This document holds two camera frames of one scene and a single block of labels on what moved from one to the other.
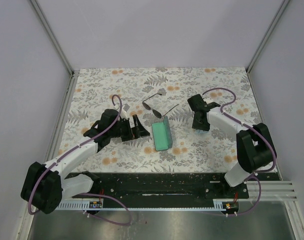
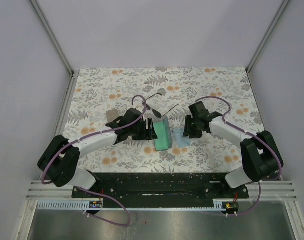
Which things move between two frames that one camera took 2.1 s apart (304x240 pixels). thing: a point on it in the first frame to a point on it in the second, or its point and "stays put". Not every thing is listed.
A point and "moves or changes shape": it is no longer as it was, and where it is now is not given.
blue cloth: x=201 y=131 moves or changes shape
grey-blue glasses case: x=162 y=135 stays put
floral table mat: x=159 y=95 stays put
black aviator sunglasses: x=156 y=113 stays put
